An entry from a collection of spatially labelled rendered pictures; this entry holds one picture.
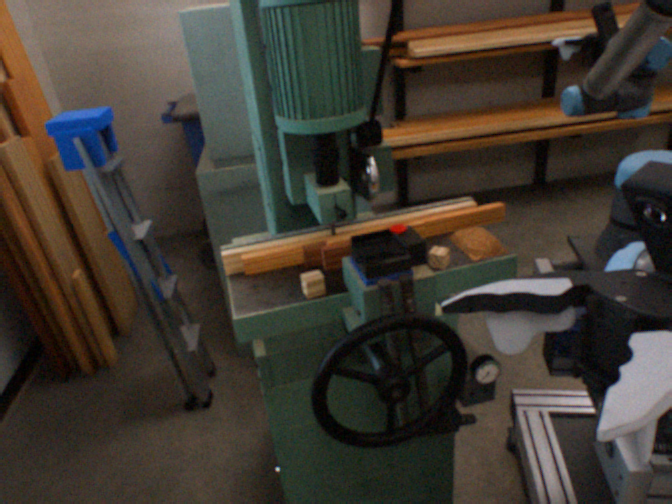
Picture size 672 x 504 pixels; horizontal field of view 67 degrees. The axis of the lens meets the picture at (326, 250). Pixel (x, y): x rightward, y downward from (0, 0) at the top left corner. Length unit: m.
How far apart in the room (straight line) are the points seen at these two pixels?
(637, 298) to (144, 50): 3.17
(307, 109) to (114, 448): 1.57
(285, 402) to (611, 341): 0.83
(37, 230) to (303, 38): 1.58
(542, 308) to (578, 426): 1.38
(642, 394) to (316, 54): 0.76
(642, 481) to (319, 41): 0.85
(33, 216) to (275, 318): 1.43
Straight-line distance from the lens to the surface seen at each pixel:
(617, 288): 0.39
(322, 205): 1.03
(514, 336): 0.41
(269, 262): 1.10
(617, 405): 0.29
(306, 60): 0.93
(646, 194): 0.36
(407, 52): 3.01
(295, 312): 0.99
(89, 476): 2.11
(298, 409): 1.15
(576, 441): 1.71
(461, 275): 1.08
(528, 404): 1.76
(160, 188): 3.55
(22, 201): 2.24
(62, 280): 2.35
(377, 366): 0.94
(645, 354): 0.33
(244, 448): 1.97
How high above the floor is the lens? 1.44
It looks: 28 degrees down
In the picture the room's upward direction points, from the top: 7 degrees counter-clockwise
